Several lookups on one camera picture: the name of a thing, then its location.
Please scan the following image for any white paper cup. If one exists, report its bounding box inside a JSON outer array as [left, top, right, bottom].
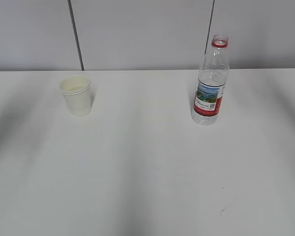
[[59, 75, 92, 117]]

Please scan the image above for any clear plastic water bottle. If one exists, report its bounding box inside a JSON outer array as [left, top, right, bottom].
[[191, 34, 230, 125]]

